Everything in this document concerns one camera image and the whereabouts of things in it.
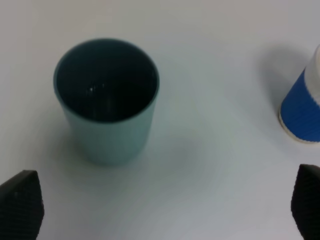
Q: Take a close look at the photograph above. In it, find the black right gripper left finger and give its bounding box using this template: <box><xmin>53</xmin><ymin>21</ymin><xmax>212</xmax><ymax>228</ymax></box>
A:
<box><xmin>0</xmin><ymin>170</ymin><xmax>45</xmax><ymax>240</ymax></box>

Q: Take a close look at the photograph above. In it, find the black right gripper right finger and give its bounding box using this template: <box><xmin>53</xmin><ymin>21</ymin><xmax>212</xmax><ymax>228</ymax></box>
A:
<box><xmin>290</xmin><ymin>164</ymin><xmax>320</xmax><ymax>240</ymax></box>

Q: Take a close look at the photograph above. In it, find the teal plastic cup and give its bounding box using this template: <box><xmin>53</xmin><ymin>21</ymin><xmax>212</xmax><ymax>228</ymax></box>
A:
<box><xmin>53</xmin><ymin>38</ymin><xmax>160</xmax><ymax>165</ymax></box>

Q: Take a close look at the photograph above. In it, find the paper cup with blue sleeve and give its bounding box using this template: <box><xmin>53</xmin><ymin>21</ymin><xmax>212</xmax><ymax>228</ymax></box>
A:
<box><xmin>278</xmin><ymin>47</ymin><xmax>320</xmax><ymax>144</ymax></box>

